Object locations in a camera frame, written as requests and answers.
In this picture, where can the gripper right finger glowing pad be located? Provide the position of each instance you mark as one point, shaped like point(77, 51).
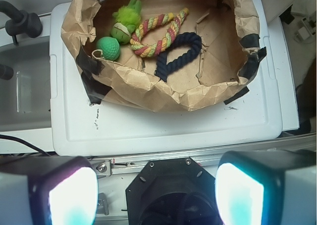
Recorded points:
point(273, 187)

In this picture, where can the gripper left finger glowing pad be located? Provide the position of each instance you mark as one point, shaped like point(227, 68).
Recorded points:
point(49, 190)

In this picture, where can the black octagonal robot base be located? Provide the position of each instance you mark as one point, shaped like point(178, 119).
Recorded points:
point(172, 192)

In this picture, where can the green dimpled rubber ball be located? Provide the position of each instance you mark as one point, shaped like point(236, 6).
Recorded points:
point(109, 47)

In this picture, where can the clear plastic storage bin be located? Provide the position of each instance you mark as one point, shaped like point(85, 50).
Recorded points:
point(25, 98)

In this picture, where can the brown paper bag bin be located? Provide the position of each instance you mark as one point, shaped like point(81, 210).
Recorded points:
point(164, 55)

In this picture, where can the green plush toy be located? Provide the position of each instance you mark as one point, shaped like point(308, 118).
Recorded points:
point(126, 20)

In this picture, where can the metal corner bracket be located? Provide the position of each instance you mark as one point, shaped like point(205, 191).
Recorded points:
point(102, 205)

